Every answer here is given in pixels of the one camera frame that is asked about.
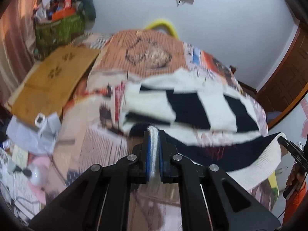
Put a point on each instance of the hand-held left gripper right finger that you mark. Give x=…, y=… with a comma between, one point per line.
x=161, y=158

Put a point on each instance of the yellow foam tube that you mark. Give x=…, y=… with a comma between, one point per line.
x=166, y=24

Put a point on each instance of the grey jacket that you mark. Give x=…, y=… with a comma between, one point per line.
x=87, y=4

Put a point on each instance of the brown wooden door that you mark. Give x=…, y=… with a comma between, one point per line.
x=286, y=84

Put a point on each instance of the printed blanket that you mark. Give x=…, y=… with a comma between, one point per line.
x=149, y=50

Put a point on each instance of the pile of papers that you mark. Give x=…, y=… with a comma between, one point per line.
x=14, y=187

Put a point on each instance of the orange box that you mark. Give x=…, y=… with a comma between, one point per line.
x=63, y=13

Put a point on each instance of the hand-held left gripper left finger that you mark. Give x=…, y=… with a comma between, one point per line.
x=148, y=158

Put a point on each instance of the white plastic bag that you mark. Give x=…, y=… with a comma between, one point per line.
x=31, y=134

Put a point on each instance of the dark wooden bed post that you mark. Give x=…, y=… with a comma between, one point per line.
x=233, y=69

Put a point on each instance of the green storage bag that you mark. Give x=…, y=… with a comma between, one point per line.
x=60, y=31

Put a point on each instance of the black and white striped sweater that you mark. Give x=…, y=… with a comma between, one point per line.
x=187, y=108

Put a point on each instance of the wooden lap desk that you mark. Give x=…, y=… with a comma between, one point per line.
x=53, y=84

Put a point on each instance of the person's right hand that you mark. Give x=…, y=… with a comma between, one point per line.
x=293, y=176

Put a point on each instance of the striped brown curtain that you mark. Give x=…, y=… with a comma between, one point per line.
x=14, y=33

